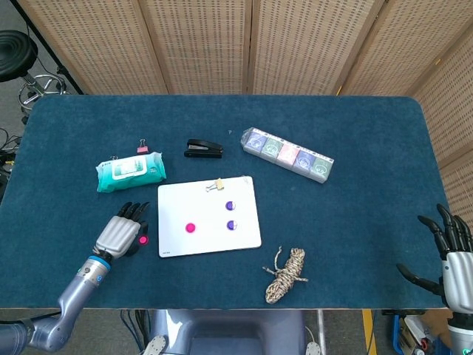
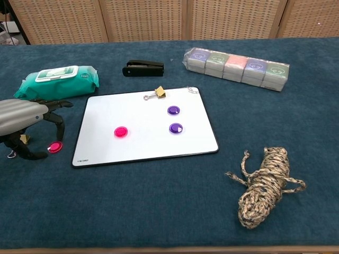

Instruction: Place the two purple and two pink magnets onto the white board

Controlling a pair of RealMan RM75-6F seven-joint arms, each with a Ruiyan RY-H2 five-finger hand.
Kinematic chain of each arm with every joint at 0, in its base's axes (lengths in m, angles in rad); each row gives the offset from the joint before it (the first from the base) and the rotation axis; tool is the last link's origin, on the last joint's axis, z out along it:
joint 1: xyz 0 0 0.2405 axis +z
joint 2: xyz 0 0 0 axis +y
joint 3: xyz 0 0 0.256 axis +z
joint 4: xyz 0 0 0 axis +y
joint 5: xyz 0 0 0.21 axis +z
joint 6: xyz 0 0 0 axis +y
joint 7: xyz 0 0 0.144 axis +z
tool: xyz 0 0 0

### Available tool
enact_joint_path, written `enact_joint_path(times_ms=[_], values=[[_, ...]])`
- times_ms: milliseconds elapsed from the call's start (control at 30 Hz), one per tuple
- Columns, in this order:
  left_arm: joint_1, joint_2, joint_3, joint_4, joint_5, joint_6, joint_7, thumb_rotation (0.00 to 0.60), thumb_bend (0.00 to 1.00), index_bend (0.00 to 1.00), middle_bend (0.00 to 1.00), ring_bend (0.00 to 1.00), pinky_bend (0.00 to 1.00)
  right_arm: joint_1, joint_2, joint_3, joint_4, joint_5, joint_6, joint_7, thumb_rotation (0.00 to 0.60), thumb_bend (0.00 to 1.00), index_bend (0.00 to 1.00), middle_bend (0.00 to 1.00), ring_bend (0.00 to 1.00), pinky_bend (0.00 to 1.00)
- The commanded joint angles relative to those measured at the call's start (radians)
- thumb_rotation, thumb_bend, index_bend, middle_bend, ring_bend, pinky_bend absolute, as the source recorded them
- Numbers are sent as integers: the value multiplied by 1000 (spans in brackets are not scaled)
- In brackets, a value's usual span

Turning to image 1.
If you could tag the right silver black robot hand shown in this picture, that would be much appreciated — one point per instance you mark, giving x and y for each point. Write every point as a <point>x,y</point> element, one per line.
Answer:
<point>460,275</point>

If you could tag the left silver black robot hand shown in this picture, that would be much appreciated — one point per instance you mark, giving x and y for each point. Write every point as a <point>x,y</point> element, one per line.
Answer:
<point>118,236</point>

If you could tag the black round stool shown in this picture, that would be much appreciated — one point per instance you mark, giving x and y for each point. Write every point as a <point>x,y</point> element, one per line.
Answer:
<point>15,51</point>

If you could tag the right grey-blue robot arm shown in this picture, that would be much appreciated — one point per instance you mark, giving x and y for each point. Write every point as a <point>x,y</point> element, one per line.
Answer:
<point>462,333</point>

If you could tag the green wet wipes pack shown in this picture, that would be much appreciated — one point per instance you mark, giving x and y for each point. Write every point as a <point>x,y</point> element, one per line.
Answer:
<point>129,174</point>

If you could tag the purple round magnet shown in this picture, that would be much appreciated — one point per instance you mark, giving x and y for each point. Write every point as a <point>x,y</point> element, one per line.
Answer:
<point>232,225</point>
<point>231,205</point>

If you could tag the pink round magnet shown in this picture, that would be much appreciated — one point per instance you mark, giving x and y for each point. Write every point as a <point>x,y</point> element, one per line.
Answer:
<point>143,240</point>
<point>190,228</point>

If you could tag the white robot foot pad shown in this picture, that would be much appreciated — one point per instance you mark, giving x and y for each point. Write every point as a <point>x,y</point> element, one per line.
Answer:
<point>314,348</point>
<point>155,345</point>

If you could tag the boxed colourful cartons pack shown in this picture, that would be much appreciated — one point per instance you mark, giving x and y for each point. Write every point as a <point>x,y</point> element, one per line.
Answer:
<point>288,155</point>

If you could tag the small silver paper clip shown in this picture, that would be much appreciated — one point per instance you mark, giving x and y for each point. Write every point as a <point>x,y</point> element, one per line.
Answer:
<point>245,180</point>

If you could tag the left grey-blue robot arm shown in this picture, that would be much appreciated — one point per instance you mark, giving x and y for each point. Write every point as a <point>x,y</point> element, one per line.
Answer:
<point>74,292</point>

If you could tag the blue plastic crate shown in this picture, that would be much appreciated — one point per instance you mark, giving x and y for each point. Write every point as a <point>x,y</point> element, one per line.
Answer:
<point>397,336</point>

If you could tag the dark blue table mat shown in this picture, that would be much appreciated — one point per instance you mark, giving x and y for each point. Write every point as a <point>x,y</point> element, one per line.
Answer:
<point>351,240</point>

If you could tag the metal table leg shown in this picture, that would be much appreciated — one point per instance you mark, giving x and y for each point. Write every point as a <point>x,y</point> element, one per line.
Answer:
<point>320,329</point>

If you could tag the black stand pole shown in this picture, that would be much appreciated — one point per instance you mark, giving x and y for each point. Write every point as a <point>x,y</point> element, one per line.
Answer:
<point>55,56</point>

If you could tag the gold binder clip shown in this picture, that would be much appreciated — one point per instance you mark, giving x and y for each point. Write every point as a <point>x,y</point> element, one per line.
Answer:
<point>219,184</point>

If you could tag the white magnetic board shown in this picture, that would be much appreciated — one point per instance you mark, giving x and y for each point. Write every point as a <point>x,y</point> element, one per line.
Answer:
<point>207,240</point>

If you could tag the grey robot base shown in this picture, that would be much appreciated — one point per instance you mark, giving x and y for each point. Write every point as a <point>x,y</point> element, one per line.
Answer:
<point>229,329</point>

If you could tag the pink binder clip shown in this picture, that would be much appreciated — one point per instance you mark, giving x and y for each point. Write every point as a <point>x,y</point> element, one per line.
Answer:
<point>142,149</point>

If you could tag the black stapler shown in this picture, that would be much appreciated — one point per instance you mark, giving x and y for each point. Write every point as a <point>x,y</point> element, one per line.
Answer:
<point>203,148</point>

